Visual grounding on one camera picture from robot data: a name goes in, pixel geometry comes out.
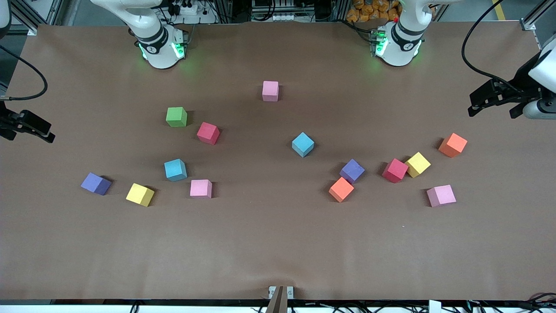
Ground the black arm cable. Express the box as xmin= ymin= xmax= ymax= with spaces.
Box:
xmin=461 ymin=0 xmax=528 ymax=96
xmin=0 ymin=45 xmax=48 ymax=101

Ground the white power strip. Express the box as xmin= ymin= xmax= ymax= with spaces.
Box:
xmin=172 ymin=2 xmax=199 ymax=16

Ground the orange bag pile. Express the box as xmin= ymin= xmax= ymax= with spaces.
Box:
xmin=346 ymin=0 xmax=402 ymax=23

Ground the purple foam cube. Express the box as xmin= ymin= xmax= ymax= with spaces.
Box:
xmin=80 ymin=172 xmax=112 ymax=196
xmin=339 ymin=159 xmax=366 ymax=184

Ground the green foam cube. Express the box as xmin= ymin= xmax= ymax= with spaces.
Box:
xmin=165 ymin=107 xmax=188 ymax=128

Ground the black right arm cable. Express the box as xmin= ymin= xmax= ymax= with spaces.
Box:
xmin=0 ymin=45 xmax=48 ymax=101

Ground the brown table cover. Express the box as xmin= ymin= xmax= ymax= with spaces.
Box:
xmin=0 ymin=21 xmax=556 ymax=301

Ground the pink foam cube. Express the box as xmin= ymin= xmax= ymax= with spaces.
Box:
xmin=426 ymin=184 xmax=457 ymax=208
xmin=190 ymin=179 xmax=213 ymax=199
xmin=262 ymin=80 xmax=280 ymax=102

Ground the red foam cube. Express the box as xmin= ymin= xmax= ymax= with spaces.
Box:
xmin=196 ymin=122 xmax=221 ymax=146
xmin=382 ymin=158 xmax=410 ymax=184

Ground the orange foam cube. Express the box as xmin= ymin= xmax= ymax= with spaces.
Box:
xmin=438 ymin=133 xmax=468 ymax=158
xmin=328 ymin=176 xmax=355 ymax=203

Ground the cyan foam cube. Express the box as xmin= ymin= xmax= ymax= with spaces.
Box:
xmin=291 ymin=132 xmax=315 ymax=158
xmin=164 ymin=159 xmax=188 ymax=182

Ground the aluminium frame profile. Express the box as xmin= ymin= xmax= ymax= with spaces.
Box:
xmin=0 ymin=0 xmax=66 ymax=36
xmin=520 ymin=0 xmax=556 ymax=31

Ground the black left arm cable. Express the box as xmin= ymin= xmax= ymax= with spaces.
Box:
xmin=461 ymin=0 xmax=528 ymax=96

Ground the brown post with metal bracket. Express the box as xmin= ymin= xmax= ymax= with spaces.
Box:
xmin=266 ymin=286 xmax=295 ymax=313

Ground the yellow foam cube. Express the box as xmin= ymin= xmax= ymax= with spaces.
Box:
xmin=126 ymin=183 xmax=155 ymax=207
xmin=405 ymin=152 xmax=432 ymax=178

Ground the white rack device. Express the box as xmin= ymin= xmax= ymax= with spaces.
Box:
xmin=251 ymin=0 xmax=296 ymax=22

